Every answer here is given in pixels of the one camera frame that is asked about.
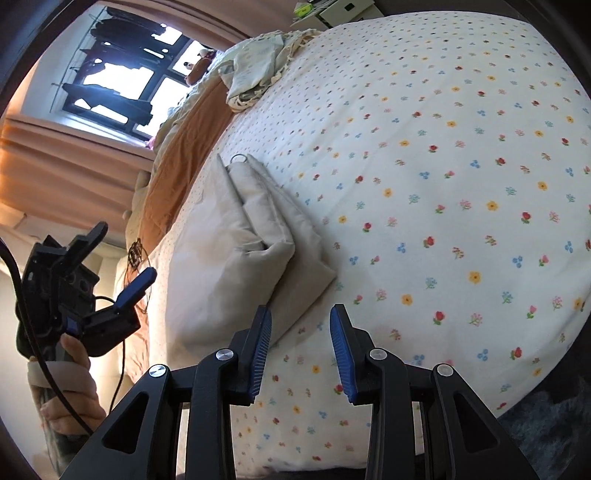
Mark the beige garment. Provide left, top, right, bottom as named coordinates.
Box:
left=165, top=153, right=339, bottom=357

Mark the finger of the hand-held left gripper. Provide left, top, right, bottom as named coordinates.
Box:
left=68, top=221, right=110, bottom=266
left=115, top=267, right=158, bottom=311

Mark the pink curtain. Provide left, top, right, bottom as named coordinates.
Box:
left=0, top=14, right=160, bottom=229

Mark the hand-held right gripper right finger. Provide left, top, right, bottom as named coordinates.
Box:
left=328, top=304, right=539, bottom=480

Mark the black framed window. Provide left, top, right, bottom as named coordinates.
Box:
left=50, top=4, right=219, bottom=141

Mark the brown duvet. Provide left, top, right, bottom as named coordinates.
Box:
left=121, top=69, right=242, bottom=381

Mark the black cable bundle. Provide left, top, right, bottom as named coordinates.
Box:
left=126, top=237, right=147, bottom=269

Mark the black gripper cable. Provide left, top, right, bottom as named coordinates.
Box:
left=0, top=239, right=95, bottom=437

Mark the brown plush toy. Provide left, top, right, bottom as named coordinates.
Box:
left=184, top=46, right=219, bottom=86

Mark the white bedside cabinet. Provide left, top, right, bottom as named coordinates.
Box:
left=295, top=0, right=380, bottom=29

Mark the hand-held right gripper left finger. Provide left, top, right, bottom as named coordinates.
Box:
left=60, top=305, right=273, bottom=480

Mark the crumpled floral blanket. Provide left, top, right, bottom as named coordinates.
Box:
left=216, top=28, right=320, bottom=112

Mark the dark grey rug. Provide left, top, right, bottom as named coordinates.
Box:
left=498, top=357, right=591, bottom=480

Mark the white floral blanket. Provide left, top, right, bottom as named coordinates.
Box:
left=151, top=13, right=591, bottom=479

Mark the person's left hand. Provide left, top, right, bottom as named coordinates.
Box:
left=27, top=332, right=110, bottom=438

